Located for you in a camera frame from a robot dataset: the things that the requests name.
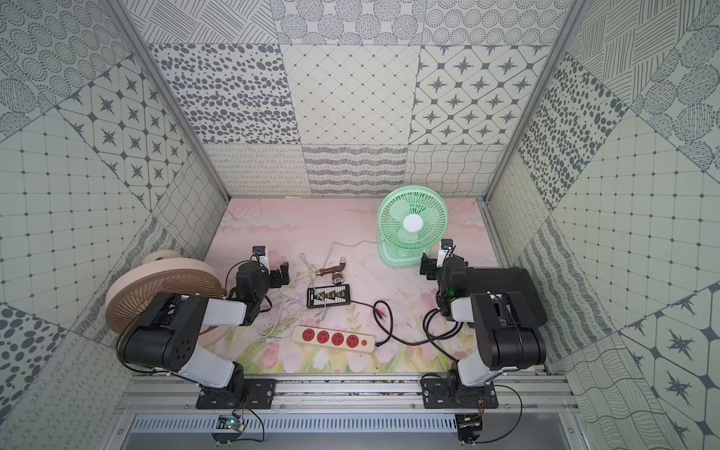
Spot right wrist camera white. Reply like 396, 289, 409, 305
436, 239, 455, 268

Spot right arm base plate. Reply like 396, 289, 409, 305
419, 374, 499, 410

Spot aluminium mounting rail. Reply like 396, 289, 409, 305
117, 372, 579, 414

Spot black power strip cable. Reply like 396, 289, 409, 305
349, 299, 465, 361

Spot beige desk fan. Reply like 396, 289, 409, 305
104, 249, 226, 339

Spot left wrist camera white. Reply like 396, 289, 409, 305
251, 246, 270, 270

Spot green desk fan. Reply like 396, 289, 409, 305
377, 186, 449, 268

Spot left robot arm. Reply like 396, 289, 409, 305
106, 257, 290, 399

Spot dark red clamp tool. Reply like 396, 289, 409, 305
316, 259, 347, 285

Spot red banana plug leads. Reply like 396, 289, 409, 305
372, 300, 392, 323

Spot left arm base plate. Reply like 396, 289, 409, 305
195, 379, 277, 410

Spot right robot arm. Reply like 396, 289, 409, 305
419, 255, 548, 394

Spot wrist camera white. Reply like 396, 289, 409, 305
436, 239, 455, 268
251, 246, 270, 270

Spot cream power strip red sockets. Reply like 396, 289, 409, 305
292, 325, 376, 354

